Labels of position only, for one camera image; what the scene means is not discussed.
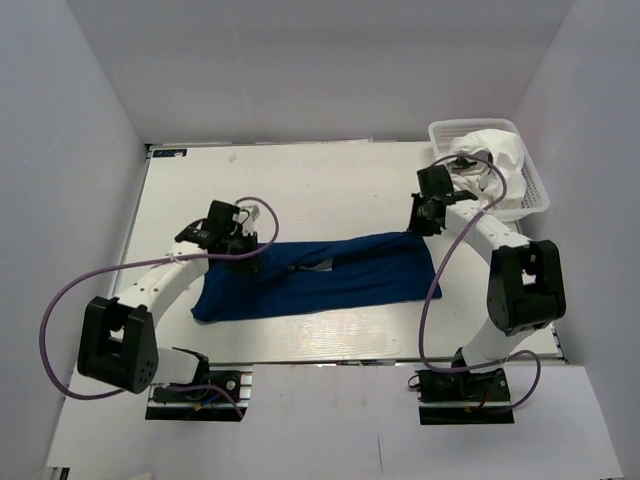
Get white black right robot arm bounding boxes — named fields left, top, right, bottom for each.
left=409, top=165, right=566, bottom=374

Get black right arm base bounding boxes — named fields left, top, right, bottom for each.
left=407, top=369, right=514, bottom=426

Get blue mickey t shirt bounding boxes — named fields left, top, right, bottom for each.
left=192, top=232, right=436, bottom=323

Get blue label sticker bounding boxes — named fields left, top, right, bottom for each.
left=152, top=148, right=188, bottom=158

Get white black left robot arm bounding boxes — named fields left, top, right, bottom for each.
left=77, top=200, right=259, bottom=394

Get white t shirt red print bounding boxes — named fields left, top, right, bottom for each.
left=450, top=129, right=526, bottom=209

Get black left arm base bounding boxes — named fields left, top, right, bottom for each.
left=145, top=365, right=253, bottom=423

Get white t shirt black print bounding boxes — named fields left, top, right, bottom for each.
left=439, top=150, right=501, bottom=204

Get white plastic basket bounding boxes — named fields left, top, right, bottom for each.
left=428, top=118, right=550, bottom=222

